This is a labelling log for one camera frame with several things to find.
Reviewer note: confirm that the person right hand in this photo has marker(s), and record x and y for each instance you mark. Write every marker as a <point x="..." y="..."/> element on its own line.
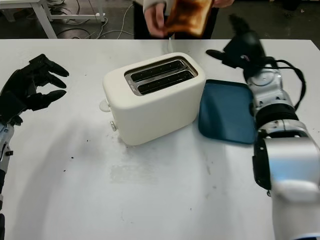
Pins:
<point x="156" y="22"/>

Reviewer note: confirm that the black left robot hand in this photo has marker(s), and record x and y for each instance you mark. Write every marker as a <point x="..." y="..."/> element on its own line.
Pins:
<point x="17" y="82"/>

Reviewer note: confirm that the person left hand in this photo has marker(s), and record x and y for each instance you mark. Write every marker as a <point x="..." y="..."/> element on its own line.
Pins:
<point x="223" y="3"/>

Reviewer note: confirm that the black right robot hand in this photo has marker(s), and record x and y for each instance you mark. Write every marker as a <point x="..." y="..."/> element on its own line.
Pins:
<point x="250" y="47"/>

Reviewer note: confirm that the browned toast slice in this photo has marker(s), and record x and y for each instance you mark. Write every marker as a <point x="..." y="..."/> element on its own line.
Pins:
<point x="190" y="17"/>

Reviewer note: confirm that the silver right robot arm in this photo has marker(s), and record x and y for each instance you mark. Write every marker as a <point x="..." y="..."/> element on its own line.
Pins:
<point x="287" y="155"/>

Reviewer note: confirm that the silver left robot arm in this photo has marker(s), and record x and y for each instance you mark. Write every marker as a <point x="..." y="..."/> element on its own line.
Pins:
<point x="3" y="150"/>

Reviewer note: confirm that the person right forearm beige sleeve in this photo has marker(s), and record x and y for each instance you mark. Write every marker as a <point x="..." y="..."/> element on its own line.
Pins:
<point x="152" y="4"/>

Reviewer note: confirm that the person beige jacket black trousers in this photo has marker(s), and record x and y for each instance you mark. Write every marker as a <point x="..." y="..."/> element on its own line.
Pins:
<point x="211" y="22"/>

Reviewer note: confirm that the white two-slot toaster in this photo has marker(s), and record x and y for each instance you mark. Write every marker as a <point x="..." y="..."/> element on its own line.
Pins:
<point x="155" y="115"/>

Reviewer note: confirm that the small black object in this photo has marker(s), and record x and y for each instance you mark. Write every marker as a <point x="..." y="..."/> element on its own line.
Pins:
<point x="291" y="6"/>

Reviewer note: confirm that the blue plastic tray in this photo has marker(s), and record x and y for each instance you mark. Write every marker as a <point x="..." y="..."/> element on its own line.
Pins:
<point x="225" y="112"/>

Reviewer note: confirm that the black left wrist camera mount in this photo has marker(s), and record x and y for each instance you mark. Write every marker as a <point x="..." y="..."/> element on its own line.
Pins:
<point x="10" y="105"/>

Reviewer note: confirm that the white desk frame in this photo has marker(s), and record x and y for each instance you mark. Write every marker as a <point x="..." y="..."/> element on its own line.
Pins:
<point x="42" y="22"/>

